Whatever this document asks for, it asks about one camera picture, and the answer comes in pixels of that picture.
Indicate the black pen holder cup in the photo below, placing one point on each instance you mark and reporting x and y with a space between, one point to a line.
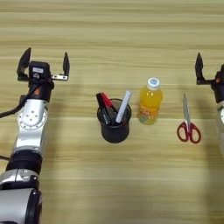
115 132

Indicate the white marker pen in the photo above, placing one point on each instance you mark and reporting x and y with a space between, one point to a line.
123 106

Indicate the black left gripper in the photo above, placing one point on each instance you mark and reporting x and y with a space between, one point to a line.
43 90

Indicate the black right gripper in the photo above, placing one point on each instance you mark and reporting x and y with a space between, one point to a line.
219 86

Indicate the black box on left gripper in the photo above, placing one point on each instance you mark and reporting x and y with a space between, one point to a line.
39 70

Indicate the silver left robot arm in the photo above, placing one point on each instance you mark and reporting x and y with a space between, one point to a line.
30 128

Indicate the red marker pen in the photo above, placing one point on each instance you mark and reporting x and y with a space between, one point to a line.
106 100

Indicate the black marker pen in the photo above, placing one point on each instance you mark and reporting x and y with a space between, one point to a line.
103 112

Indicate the orange juice bottle white cap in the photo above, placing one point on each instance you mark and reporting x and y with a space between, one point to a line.
149 102

